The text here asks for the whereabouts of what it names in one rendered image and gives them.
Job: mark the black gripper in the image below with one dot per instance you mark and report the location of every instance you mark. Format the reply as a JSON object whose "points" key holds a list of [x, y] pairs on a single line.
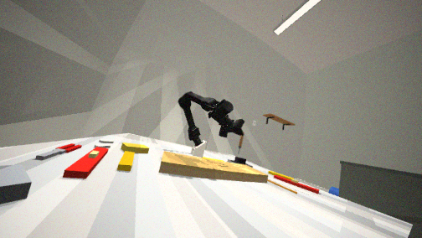
{"points": [[235, 127]]}

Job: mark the red flat bar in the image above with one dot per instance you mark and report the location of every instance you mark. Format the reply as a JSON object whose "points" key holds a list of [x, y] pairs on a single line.
{"points": [[295, 183], [84, 166]]}

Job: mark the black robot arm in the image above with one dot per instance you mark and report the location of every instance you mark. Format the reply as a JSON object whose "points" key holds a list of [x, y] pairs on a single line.
{"points": [[217, 110]]}

